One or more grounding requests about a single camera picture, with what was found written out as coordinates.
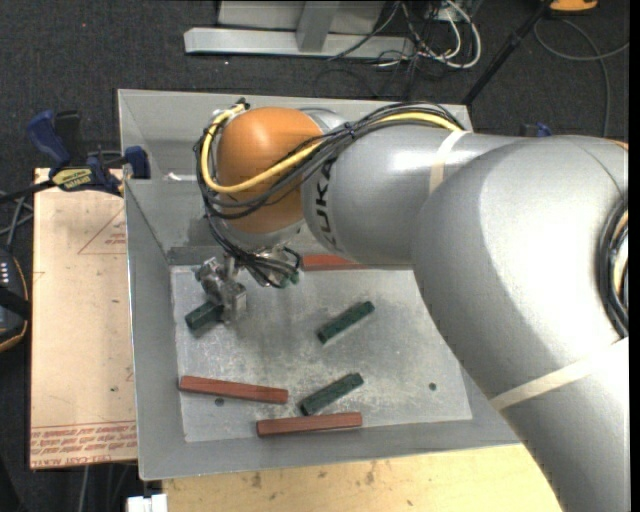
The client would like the grey metal bin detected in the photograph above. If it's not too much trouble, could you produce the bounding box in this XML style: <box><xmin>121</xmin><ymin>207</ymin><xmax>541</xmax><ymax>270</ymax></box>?
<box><xmin>117</xmin><ymin>88</ymin><xmax>524</xmax><ymax>482</ymax></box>

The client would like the brown cardboard board, red print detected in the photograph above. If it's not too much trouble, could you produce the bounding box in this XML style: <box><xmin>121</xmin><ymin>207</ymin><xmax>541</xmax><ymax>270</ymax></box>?
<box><xmin>29</xmin><ymin>166</ymin><xmax>140</xmax><ymax>472</ymax></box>

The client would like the dark green block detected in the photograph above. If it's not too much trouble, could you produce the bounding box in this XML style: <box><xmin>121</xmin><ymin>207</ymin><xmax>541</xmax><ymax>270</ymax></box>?
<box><xmin>184</xmin><ymin>299</ymin><xmax>226</xmax><ymax>336</ymax></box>
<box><xmin>299</xmin><ymin>372</ymin><xmax>365</xmax><ymax>417</ymax></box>
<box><xmin>316</xmin><ymin>300</ymin><xmax>377</xmax><ymax>346</ymax></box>

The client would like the red-brown flat block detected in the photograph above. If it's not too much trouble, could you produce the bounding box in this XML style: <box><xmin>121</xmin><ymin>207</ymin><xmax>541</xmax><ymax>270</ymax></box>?
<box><xmin>300</xmin><ymin>254</ymin><xmax>372</xmax><ymax>273</ymax></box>
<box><xmin>178</xmin><ymin>375</ymin><xmax>291</xmax><ymax>406</ymax></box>
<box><xmin>255</xmin><ymin>411</ymin><xmax>364</xmax><ymax>439</ymax></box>

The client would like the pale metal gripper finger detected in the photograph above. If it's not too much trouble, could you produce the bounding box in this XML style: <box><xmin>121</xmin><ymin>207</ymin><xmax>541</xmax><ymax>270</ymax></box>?
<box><xmin>221</xmin><ymin>282</ymin><xmax>249</xmax><ymax>324</ymax></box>
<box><xmin>195</xmin><ymin>259</ymin><xmax>225</xmax><ymax>306</ymax></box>

